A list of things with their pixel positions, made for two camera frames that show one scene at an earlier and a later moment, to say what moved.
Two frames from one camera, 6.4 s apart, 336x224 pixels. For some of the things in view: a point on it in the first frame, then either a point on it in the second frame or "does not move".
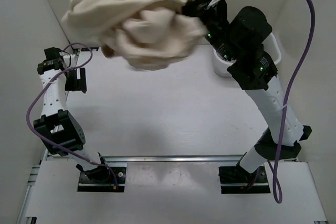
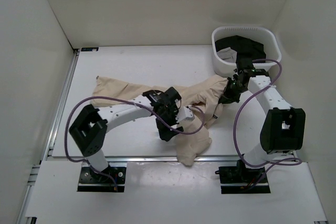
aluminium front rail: x=208 y=159 does not move
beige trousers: x=140 y=23 to x=205 y=97
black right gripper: x=198 y=8 to x=227 y=97
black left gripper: x=77 y=84 to x=165 y=132
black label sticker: x=87 y=49 does not move
